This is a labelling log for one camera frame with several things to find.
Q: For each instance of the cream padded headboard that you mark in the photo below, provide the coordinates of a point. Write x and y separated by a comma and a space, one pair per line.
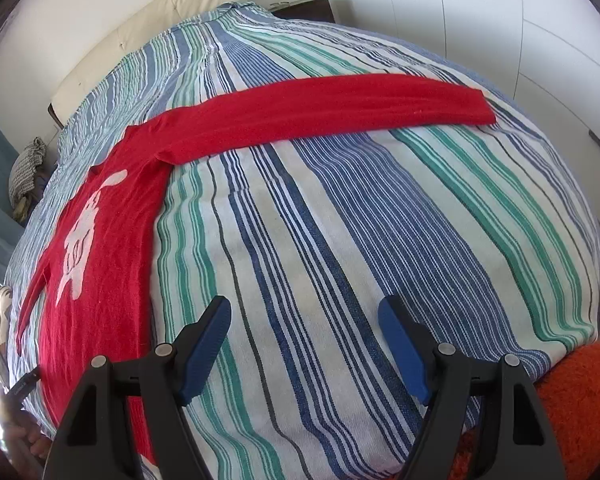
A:
130, 35

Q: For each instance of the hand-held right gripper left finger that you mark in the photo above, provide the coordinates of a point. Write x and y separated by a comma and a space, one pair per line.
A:
205, 340

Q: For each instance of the patterned pillow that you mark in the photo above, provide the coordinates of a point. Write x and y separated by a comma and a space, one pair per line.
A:
0, 315

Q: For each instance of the white wardrobe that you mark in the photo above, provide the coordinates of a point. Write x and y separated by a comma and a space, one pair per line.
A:
530, 35

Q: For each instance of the red sweater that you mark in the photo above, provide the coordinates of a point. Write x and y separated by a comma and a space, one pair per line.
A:
115, 270

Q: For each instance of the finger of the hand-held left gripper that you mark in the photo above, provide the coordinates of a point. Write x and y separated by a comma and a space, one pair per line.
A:
25, 382

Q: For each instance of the dark wooden nightstand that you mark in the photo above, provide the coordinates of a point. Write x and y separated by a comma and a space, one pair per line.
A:
310, 10

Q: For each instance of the orange fuzzy garment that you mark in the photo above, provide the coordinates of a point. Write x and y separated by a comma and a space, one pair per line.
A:
580, 400

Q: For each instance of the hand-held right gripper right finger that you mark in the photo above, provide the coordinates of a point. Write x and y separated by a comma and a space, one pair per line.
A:
402, 345

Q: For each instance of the striped bedspread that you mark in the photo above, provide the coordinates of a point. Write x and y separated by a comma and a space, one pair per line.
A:
330, 235

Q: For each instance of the checked cloth pile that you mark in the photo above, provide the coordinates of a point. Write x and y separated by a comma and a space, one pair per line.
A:
27, 165

